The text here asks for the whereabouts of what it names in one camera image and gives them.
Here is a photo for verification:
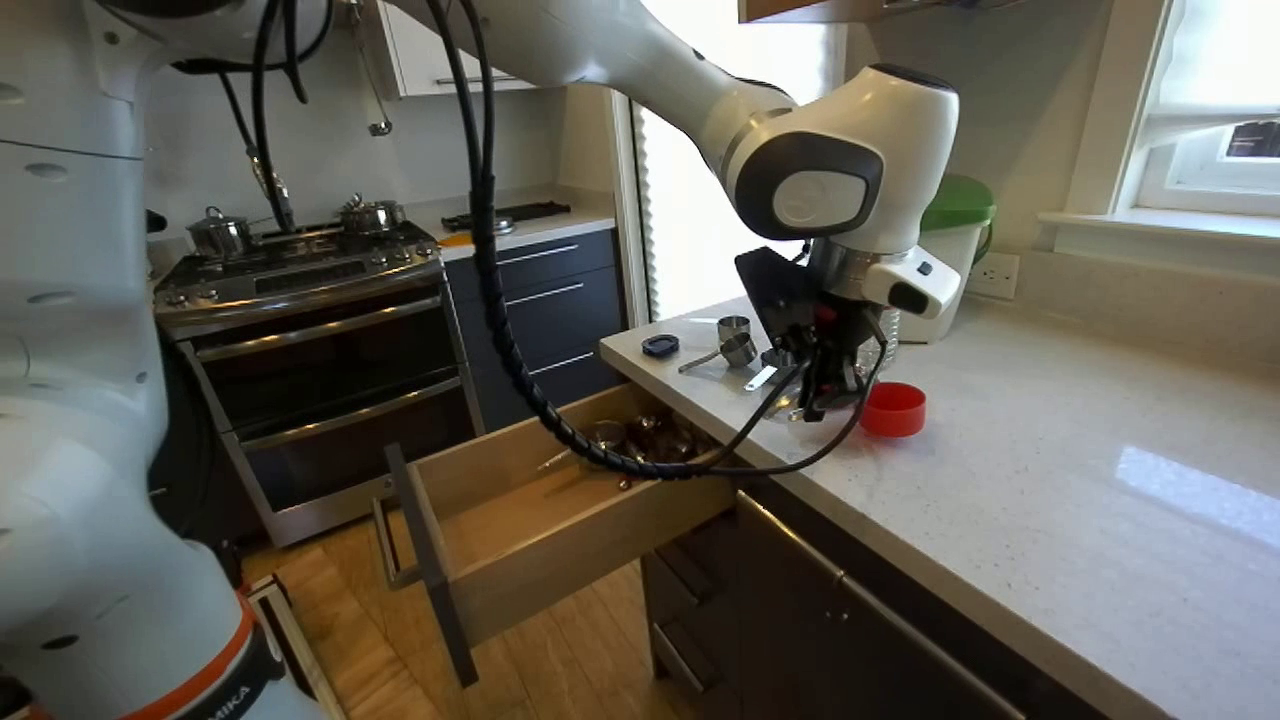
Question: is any black tray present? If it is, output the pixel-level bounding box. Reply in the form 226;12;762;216
437;194;575;235

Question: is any steel measuring cup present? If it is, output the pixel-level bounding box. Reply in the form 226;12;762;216
675;311;762;380
639;410;714;472
584;415;639;458

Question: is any kitchen window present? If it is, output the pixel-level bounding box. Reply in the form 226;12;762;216
1132;0;1280;223

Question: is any steel drawer front handle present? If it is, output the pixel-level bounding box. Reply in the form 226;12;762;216
368;487;419;594

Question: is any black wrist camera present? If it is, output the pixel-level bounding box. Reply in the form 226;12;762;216
732;245;813;337

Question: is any small steel utensil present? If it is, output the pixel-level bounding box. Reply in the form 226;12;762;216
741;359;806;398

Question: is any dark cabinet beside stove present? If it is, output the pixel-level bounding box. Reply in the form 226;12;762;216
437;223;634;430

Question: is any hanging steel ladle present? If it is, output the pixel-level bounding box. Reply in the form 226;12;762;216
353;0;401;140

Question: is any dark kitchen cabinet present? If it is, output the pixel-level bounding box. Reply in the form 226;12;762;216
638;472;1111;720

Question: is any steel kettle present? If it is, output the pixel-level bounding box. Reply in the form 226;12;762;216
186;199;258;268

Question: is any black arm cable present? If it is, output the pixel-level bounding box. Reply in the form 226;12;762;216
211;0;340;238

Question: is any white bin green lid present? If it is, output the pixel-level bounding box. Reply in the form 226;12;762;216
891;171;1001;347

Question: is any white wall outlet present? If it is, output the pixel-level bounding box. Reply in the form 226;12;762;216
973;247;1024;301

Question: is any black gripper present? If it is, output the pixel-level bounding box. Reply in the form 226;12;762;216
778;292;889;423

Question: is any white upper cabinet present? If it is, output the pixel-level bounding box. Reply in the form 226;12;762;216
372;0;537;100

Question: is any steel stove range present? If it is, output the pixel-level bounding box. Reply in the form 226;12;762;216
148;216;489;550

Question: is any red bowl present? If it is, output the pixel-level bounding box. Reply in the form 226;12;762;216
857;380;933;443

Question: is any wooden drawer box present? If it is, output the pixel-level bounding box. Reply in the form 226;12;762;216
398;380;745;652

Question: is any dark drawer front panel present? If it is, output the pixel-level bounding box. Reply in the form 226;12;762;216
382;440;486;692

